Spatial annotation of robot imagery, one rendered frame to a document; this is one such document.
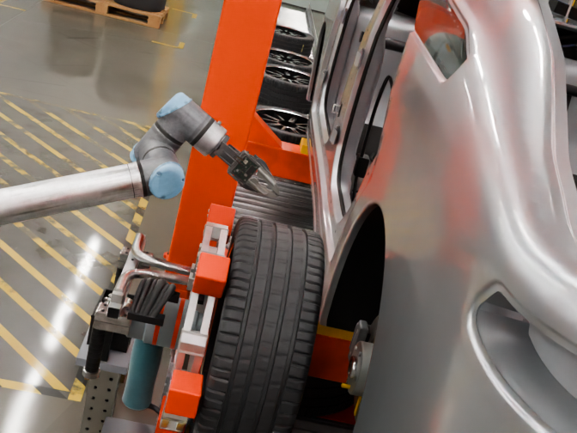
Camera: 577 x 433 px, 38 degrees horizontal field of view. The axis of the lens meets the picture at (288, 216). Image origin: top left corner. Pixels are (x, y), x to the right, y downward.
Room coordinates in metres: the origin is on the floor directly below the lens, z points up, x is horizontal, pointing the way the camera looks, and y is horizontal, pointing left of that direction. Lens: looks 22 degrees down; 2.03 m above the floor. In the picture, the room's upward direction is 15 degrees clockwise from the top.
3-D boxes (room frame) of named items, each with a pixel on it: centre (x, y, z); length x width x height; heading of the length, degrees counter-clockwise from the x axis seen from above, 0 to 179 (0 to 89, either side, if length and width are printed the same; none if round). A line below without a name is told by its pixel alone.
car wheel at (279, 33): (9.16, 0.57, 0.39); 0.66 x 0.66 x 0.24
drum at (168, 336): (1.99, 0.24, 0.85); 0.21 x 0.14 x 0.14; 96
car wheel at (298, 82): (7.03, 0.31, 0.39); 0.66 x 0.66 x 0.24
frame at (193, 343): (1.99, 0.17, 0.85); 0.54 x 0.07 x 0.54; 6
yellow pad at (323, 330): (2.52, -0.24, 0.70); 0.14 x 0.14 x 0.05; 6
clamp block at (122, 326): (1.80, 0.36, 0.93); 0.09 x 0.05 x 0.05; 96
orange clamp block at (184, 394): (1.68, 0.13, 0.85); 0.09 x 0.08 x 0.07; 6
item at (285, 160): (4.42, 0.14, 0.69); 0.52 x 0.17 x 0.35; 96
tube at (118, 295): (1.88, 0.28, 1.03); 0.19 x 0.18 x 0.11; 96
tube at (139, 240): (2.08, 0.30, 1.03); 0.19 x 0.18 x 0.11; 96
